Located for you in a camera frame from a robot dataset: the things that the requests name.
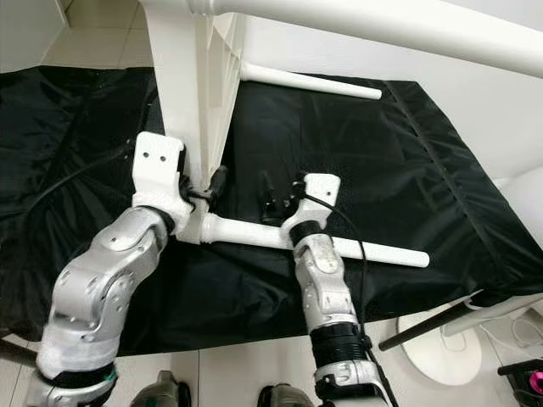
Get white tapered plastic table leg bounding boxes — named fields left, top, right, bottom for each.
left=191, top=0, right=543, bottom=81
left=239, top=61, right=384, bottom=101
left=176, top=210, right=431, bottom=269

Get black table cloth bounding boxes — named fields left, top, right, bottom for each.
left=0, top=66, right=543, bottom=357

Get grey robot right foot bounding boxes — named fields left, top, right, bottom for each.
left=259, top=383, right=315, bottom=407

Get grey robot foot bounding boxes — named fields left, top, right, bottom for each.
left=259, top=383, right=315, bottom=407
left=136, top=371, right=196, bottom=407

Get grey robot left foot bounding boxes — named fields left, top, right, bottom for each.
left=136, top=371, right=196, bottom=407

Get white round stand base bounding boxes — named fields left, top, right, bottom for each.
left=397, top=293, right=543, bottom=387

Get black plastic box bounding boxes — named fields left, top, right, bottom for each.
left=499, top=358, right=543, bottom=399

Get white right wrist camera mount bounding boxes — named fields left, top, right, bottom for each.
left=282, top=172, right=342, bottom=247

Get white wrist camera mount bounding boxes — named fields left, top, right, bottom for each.
left=132, top=131, right=196, bottom=234
left=282, top=172, right=342, bottom=247

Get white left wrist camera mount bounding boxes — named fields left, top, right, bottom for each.
left=132, top=131, right=196, bottom=234

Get black metal frame bar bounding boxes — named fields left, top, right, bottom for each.
left=0, top=339, right=39, bottom=364
left=378, top=301, right=476, bottom=353

